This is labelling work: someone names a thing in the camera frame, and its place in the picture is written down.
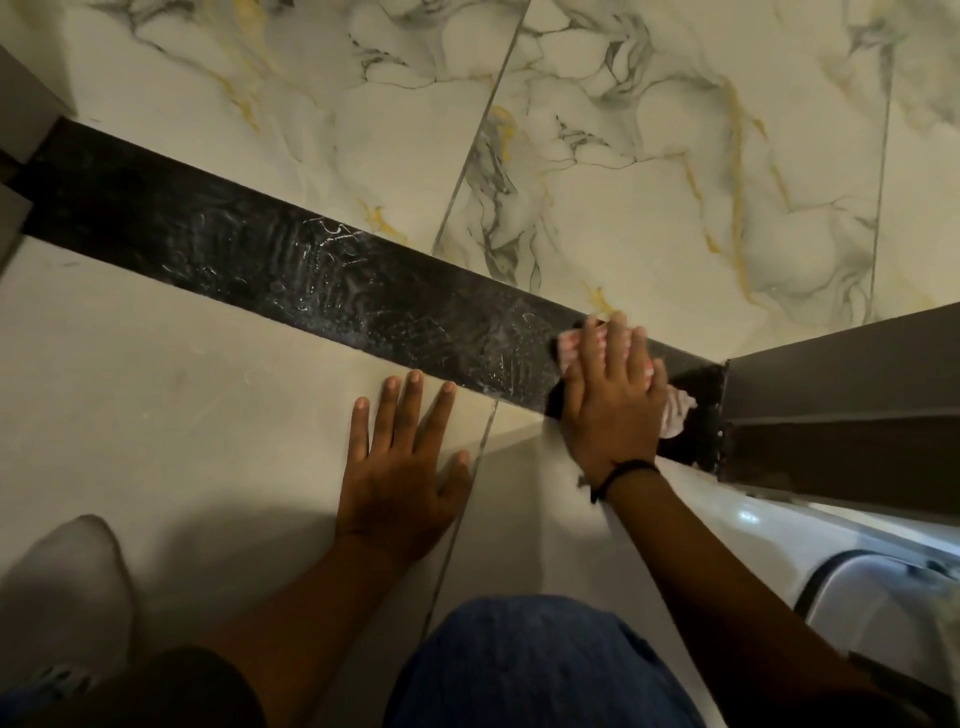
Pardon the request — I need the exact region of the person's left hand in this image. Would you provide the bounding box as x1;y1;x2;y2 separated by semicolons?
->
334;370;473;565

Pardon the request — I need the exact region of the person's right hand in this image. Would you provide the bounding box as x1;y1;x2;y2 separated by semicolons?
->
561;312;669;490

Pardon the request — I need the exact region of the pink cleaning cloth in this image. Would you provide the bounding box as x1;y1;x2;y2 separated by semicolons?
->
557;313;699;441

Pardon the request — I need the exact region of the person's left forearm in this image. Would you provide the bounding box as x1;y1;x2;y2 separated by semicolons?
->
196;532;451;728

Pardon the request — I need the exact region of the person's right forearm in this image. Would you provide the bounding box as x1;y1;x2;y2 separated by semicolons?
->
600;466;912;728

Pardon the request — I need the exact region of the black wrist band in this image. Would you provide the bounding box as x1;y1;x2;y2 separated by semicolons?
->
577;458;663;505

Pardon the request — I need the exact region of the black stone threshold strip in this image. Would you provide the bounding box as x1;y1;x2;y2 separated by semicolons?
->
10;117;727;474

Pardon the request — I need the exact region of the blue jeans leg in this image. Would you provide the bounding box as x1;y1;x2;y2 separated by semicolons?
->
384;595;711;728

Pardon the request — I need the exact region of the white bin with black rim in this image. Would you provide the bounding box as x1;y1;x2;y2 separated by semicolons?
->
793;550;960;702

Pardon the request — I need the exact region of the black shirt sleeve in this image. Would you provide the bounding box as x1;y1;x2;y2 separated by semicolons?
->
795;686;939;728
0;645;268;728

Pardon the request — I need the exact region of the white sock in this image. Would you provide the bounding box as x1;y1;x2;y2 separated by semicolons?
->
0;514;141;700

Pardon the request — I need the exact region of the brown door frame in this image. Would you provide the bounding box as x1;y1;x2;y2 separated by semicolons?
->
716;302;960;528

